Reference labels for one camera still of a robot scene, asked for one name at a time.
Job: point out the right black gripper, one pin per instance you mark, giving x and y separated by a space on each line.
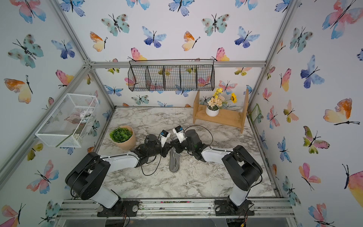
177 146

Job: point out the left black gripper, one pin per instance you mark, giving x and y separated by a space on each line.
166 148

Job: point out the grey canvas sneaker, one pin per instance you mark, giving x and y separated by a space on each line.
174 164

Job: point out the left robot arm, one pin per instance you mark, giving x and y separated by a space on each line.
87 177

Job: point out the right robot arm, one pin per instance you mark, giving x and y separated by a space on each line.
243 169

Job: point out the green plant in terracotta pot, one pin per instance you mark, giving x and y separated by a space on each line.
124 137

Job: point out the flowers in white pot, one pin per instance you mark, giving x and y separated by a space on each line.
218 102

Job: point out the wooden shelf rack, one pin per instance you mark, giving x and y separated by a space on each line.
226 117

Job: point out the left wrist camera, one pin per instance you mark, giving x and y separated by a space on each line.
164 135

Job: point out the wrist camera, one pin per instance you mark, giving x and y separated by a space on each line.
164 135
179 132

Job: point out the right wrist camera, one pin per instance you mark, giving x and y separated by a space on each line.
179 132

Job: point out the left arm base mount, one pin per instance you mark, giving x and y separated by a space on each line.
123 208

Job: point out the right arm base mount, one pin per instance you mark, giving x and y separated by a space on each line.
225 207

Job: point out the black wire wall basket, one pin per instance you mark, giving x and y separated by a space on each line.
172 75

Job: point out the green framed wall card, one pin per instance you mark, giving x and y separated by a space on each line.
256 114

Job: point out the white mesh wall basket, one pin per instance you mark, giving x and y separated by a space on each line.
72 119

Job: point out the aluminium front rail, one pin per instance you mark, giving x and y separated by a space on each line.
178 208

